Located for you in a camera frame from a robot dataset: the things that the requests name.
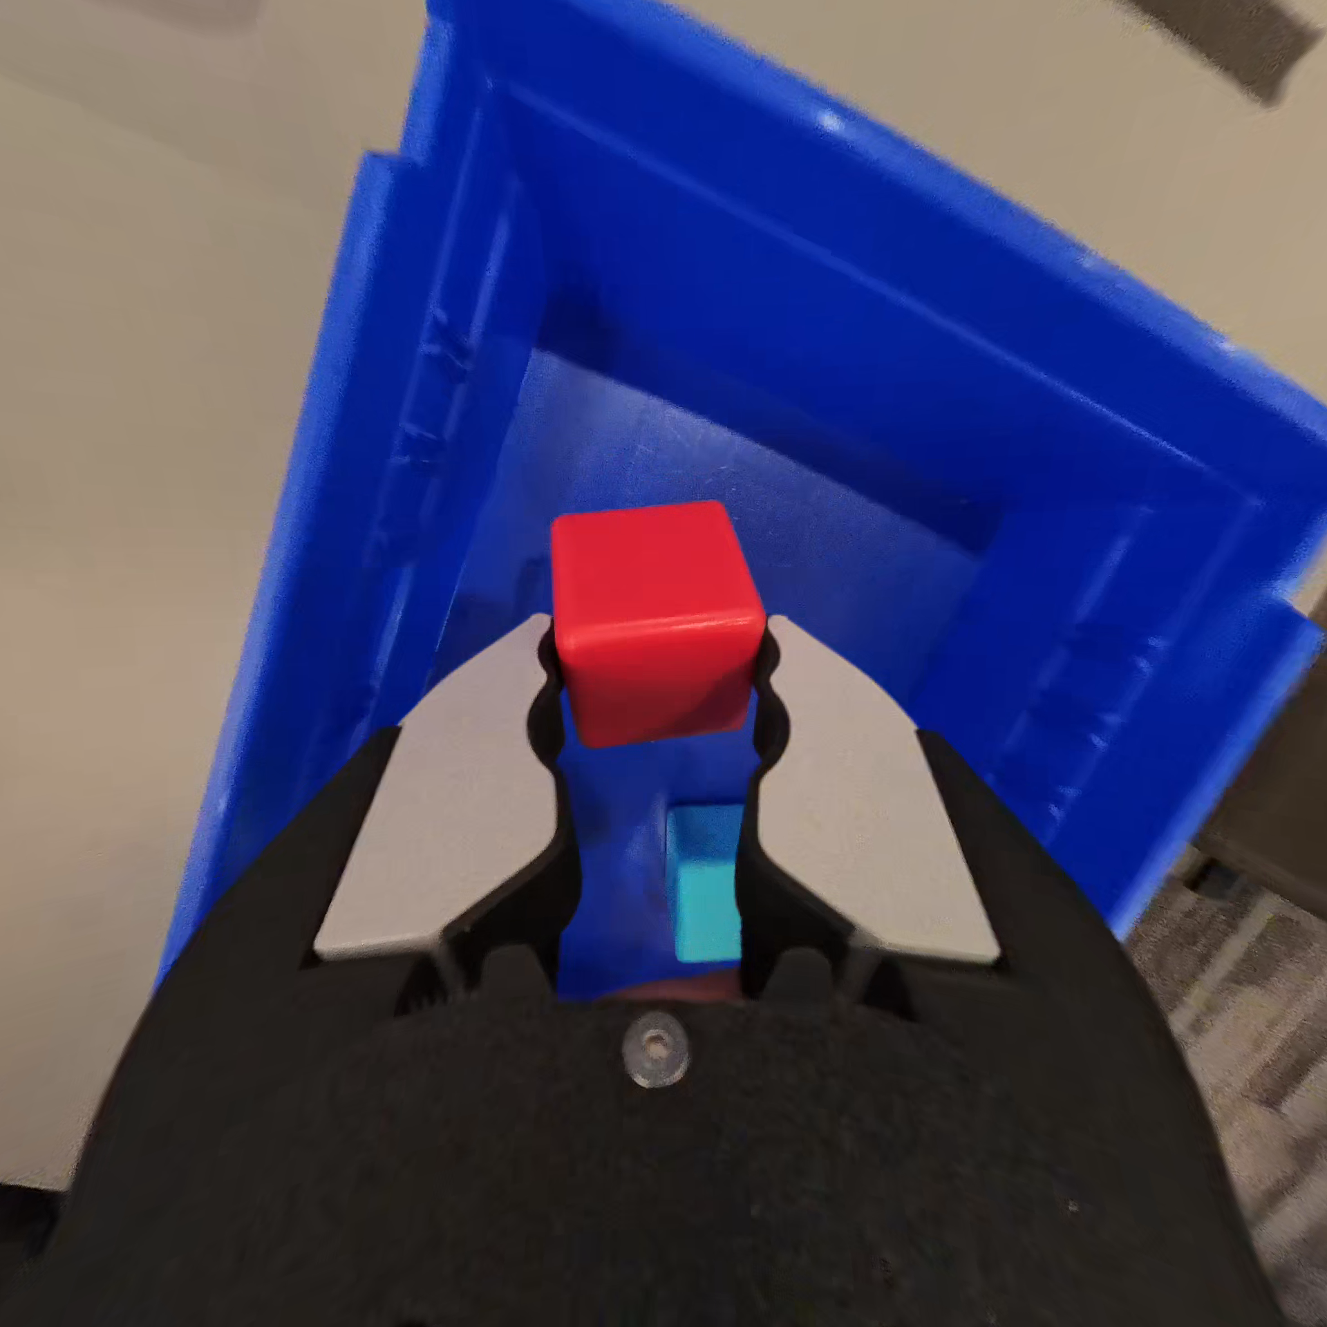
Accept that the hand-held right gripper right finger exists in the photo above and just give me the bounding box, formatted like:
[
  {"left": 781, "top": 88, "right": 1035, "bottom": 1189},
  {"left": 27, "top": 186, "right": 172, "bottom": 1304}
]
[{"left": 733, "top": 614, "right": 1001, "bottom": 998}]

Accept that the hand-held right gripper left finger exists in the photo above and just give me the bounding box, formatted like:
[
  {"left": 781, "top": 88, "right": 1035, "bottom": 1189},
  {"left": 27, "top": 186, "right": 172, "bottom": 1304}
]
[{"left": 313, "top": 614, "right": 583, "bottom": 998}]

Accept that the cyan cube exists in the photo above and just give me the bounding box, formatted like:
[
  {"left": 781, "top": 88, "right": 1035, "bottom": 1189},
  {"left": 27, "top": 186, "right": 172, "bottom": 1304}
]
[{"left": 663, "top": 803, "right": 747, "bottom": 965}]

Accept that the red cube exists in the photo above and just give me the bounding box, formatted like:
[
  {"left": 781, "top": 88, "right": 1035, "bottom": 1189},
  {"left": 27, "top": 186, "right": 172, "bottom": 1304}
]
[{"left": 551, "top": 499, "right": 767, "bottom": 752}]

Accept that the blue plastic bin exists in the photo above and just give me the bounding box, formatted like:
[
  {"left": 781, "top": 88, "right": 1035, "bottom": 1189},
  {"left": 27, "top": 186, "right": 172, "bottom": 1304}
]
[{"left": 154, "top": 0, "right": 1327, "bottom": 994}]

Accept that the grey desk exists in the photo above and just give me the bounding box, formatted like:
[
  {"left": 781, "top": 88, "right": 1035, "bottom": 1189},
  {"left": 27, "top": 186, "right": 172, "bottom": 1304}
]
[{"left": 0, "top": 0, "right": 1327, "bottom": 1183}]

